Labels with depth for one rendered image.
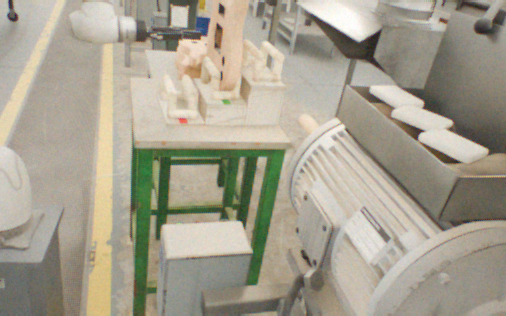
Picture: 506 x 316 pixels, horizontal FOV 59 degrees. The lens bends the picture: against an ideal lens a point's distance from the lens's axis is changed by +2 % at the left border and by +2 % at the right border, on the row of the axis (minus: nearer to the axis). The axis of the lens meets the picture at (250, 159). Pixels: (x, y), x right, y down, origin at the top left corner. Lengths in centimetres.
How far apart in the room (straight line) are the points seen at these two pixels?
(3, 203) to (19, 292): 29
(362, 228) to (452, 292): 13
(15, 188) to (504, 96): 120
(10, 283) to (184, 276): 80
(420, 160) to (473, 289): 16
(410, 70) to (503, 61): 18
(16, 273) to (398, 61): 119
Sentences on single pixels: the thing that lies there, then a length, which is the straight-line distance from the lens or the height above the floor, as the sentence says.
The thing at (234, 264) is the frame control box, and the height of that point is 109.
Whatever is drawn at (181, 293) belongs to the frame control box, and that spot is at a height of 103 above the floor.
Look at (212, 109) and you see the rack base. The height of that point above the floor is 100.
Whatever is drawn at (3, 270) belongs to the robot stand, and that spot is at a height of 66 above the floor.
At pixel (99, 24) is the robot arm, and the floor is 126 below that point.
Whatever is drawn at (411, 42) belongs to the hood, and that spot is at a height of 150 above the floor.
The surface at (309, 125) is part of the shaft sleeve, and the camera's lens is 100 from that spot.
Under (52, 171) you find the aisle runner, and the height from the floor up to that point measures 0.
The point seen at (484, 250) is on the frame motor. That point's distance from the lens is 57.
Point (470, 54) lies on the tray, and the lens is 75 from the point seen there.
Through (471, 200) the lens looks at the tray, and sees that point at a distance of 57.
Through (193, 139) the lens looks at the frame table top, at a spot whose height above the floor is 93.
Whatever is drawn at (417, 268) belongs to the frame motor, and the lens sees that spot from 56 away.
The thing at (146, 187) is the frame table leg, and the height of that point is 73.
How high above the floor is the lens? 165
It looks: 29 degrees down
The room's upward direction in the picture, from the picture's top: 10 degrees clockwise
